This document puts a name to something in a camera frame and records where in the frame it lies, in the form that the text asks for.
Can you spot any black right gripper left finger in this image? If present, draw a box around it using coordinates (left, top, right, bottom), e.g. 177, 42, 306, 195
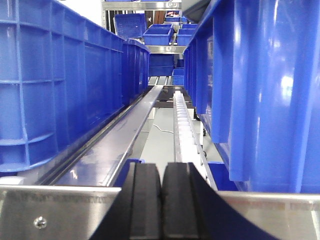
90, 163, 162, 240

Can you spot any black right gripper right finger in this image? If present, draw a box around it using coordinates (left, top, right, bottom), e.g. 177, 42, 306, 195
162, 162, 275, 240

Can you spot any large blue bin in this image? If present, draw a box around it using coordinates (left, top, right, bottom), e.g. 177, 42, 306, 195
184, 0, 320, 193
0, 0, 150, 176

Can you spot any white roller track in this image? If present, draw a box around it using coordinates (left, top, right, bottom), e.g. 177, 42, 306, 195
173, 90, 218, 191

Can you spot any steel shelf front beam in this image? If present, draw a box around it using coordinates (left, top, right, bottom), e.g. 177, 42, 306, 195
0, 185, 320, 240

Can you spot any background steel shelf rack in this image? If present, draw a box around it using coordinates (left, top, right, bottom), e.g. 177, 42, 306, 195
102, 0, 188, 85

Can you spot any small blue bin background right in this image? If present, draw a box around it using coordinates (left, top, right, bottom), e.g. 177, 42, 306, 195
176, 24, 198, 46

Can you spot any small blue bin background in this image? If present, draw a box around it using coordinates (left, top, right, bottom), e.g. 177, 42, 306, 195
143, 24, 173, 46
176, 24, 198, 46

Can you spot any small blue bin background left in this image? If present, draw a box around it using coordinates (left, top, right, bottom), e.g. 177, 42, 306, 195
143, 24, 173, 46

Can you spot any tilted blue bin background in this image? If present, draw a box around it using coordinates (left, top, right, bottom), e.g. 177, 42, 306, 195
114, 13, 147, 39

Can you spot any steel divider rail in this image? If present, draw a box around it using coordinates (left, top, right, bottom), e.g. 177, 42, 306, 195
37, 85, 163, 187

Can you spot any white floor cable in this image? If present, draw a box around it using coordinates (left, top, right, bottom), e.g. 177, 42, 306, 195
151, 123, 175, 134

